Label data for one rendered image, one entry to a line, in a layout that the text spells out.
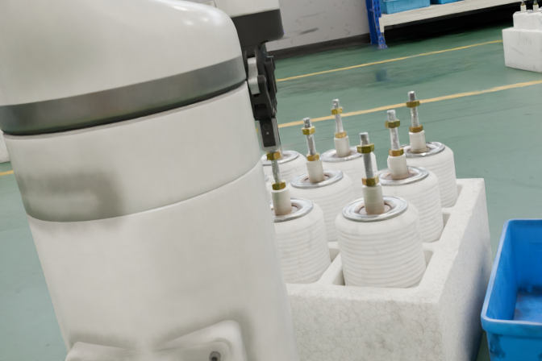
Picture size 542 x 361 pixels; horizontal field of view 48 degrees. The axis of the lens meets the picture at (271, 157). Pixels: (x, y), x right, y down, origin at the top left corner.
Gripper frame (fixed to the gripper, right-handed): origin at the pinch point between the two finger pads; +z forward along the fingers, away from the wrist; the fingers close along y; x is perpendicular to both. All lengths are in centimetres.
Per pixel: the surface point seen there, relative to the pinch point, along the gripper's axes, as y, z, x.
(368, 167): -4.5, 4.6, -10.9
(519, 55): 222, 27, -95
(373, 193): -5.1, 7.6, -11.0
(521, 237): 18.0, 25.6, -33.0
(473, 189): 17.6, 16.8, -26.5
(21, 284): 48, 35, 67
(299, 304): -8.4, 18.3, -1.0
